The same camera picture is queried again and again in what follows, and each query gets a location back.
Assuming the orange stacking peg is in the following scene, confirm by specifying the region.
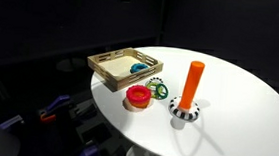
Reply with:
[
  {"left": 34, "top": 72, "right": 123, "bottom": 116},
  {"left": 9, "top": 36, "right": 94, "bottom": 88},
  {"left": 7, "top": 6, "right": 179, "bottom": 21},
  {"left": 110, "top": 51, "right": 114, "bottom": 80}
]
[{"left": 177, "top": 59, "right": 206, "bottom": 112}]

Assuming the blue knobby ring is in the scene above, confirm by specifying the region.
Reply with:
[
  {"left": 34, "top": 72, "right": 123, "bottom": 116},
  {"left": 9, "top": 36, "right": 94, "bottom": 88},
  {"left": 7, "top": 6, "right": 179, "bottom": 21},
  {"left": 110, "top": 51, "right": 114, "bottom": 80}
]
[{"left": 129, "top": 61, "right": 151, "bottom": 76}]

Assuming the orange knobby ring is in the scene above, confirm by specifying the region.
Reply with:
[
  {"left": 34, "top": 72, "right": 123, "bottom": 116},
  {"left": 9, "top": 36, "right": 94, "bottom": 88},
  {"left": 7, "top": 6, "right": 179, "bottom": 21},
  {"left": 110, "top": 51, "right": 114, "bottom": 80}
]
[{"left": 128, "top": 98, "right": 153, "bottom": 110}]

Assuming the purple clamp with orange tip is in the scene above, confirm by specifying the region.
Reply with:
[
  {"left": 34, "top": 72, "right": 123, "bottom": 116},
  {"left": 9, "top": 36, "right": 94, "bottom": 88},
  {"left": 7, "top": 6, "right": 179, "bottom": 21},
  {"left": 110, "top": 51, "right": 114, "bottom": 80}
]
[{"left": 39, "top": 92, "right": 73, "bottom": 127}]

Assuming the dark green ring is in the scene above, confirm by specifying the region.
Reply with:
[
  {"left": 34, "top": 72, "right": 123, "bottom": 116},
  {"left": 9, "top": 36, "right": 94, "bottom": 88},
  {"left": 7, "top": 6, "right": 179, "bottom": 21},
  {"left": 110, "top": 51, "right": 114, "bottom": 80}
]
[{"left": 153, "top": 82, "right": 170, "bottom": 101}]

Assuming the red knobby ring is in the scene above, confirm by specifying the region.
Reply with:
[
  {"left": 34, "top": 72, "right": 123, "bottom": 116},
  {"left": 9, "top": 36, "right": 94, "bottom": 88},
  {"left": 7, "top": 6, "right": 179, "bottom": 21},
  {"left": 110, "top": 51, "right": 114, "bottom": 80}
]
[{"left": 125, "top": 83, "right": 153, "bottom": 105}]

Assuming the small black white ring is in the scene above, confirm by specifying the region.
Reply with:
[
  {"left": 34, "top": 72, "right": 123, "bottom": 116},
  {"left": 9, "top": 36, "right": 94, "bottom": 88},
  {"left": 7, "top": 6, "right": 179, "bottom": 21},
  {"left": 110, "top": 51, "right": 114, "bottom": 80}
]
[{"left": 145, "top": 76, "right": 165, "bottom": 90}]

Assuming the slatted wooden tray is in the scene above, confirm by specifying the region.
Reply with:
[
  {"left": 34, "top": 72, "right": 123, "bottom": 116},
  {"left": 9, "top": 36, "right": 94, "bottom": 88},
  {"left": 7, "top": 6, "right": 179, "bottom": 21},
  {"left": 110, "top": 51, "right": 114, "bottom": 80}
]
[{"left": 84, "top": 44, "right": 166, "bottom": 97}]

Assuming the light green ring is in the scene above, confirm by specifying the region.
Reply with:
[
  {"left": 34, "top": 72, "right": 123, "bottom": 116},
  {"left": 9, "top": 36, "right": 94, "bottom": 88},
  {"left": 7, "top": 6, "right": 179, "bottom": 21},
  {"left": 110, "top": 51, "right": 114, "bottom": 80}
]
[{"left": 145, "top": 81, "right": 160, "bottom": 99}]

